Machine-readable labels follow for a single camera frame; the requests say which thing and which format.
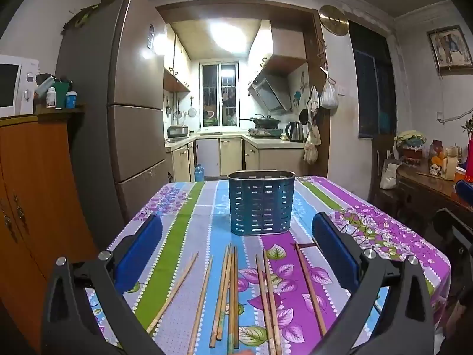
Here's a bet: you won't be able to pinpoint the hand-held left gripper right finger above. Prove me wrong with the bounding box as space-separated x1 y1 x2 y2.
311 212 435 355

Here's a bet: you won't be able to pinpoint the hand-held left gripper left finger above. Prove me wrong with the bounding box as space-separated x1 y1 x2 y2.
40 214 166 355

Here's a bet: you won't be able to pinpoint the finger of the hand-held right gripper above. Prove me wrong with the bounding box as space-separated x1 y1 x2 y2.
433 208 473 267
455 179 473 202

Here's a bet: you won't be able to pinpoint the blue slotted utensil holder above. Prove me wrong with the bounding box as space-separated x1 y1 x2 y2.
227 170 296 236

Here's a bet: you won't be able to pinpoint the bunch of wooden chopsticks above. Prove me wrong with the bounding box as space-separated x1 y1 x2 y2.
147 243 328 355

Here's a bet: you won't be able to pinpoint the beige carton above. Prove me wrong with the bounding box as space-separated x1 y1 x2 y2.
444 147 460 181

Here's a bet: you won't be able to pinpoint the dark wooden sideboard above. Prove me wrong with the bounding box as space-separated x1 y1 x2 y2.
396 162 473 230

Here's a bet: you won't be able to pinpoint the floral striped tablecloth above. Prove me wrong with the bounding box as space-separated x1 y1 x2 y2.
87 175 453 355

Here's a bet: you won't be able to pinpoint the potted flower arrangement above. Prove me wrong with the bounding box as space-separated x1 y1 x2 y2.
394 130 428 164

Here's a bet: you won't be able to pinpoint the white tote bag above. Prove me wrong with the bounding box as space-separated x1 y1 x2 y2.
379 158 402 190

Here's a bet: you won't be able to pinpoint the wooden chair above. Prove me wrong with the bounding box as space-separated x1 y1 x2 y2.
370 135 403 213

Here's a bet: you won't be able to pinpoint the hanging mesh bag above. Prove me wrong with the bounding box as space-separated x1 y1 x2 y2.
303 125 322 164

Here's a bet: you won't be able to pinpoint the orange wooden cabinet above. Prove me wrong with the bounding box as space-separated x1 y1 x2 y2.
0 105 100 352

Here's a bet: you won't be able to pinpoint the steel electric kettle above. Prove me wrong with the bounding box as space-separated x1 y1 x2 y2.
284 121 304 143

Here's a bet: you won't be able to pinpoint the beige kitchen base cabinets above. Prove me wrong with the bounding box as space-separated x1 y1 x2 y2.
164 135 308 183

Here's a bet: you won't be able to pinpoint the gas stove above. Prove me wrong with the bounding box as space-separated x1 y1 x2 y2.
247 127 284 138

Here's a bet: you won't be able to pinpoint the dark room window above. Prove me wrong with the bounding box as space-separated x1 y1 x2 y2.
348 20 399 140

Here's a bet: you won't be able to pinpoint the black wok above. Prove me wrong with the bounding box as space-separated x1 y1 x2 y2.
239 114 282 128

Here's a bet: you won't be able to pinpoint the hanging white cloth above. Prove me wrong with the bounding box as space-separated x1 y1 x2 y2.
307 86 319 114

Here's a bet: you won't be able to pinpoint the hanging white plastic bag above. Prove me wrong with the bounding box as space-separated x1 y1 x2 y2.
320 79 339 110

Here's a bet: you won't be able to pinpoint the steel range hood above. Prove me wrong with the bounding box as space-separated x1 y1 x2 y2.
247 74 292 114

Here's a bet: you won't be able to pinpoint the brown refrigerator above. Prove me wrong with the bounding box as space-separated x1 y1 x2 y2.
55 0 168 232

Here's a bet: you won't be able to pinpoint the barred kitchen window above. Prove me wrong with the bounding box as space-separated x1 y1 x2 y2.
200 62 239 127

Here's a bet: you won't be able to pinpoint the green box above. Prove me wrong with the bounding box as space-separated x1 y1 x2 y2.
55 80 72 109

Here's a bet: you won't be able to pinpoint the light blue box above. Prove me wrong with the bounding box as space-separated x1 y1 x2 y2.
35 76 57 99

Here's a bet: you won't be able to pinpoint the white microwave oven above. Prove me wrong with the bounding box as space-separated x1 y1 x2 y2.
0 55 40 118

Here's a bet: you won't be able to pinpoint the cabinet above range hood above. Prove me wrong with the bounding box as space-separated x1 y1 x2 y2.
247 20 308 75

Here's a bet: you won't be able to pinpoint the ceiling light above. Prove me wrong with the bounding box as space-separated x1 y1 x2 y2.
209 21 256 53

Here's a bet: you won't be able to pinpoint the dried green leaves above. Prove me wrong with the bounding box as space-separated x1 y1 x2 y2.
63 3 102 30

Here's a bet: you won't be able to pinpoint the framed wall picture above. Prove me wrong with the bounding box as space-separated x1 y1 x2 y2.
427 25 473 77

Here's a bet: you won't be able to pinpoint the wall cabinets with dark handles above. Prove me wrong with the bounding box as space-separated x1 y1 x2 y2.
163 24 193 93

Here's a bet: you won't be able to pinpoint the gold wall clock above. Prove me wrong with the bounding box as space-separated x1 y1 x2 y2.
318 5 350 37

